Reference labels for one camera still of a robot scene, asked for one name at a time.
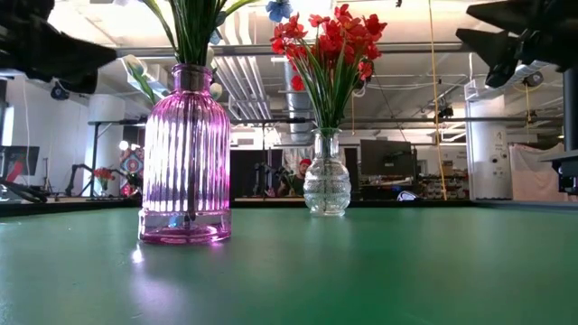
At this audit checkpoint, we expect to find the black computer monitor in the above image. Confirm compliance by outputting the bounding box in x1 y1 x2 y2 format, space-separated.
359 138 417 181

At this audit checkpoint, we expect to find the black table frame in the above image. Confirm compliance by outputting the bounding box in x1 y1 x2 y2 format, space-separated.
0 197 578 218

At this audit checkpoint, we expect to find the silver ventilation duct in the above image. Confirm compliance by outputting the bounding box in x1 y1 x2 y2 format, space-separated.
283 60 317 145

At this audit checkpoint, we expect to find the clear textured glass vase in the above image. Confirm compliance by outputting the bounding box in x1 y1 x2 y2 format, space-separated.
303 127 352 217

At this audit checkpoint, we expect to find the yellow hanging cable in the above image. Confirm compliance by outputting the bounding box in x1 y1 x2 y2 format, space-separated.
426 0 448 200

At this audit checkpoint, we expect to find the pink ribbed glass vase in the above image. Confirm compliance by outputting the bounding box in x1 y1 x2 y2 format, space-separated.
138 62 233 246

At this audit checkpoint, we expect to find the white round column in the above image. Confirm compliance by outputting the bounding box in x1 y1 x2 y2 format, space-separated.
466 97 515 200

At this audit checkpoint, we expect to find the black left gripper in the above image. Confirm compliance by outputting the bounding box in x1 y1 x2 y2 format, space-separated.
0 0 117 95

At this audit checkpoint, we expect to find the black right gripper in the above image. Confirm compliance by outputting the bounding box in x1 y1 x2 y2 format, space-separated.
455 0 578 89

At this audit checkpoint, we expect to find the green table mat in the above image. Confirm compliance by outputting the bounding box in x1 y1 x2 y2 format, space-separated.
0 206 578 325

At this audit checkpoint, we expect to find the black ceiling spotlight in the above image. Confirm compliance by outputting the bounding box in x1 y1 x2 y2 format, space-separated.
50 82 71 101
523 70 545 88

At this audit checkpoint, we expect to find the pink cloth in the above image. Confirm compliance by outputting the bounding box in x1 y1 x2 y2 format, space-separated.
508 143 565 203

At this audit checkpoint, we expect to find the dark wall screen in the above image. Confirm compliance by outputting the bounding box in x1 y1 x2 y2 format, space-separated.
1 144 41 177

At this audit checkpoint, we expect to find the small background red bouquet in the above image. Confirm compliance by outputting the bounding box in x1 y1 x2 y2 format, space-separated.
93 166 117 193

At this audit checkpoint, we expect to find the person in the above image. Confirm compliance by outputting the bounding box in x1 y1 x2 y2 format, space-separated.
288 157 317 199

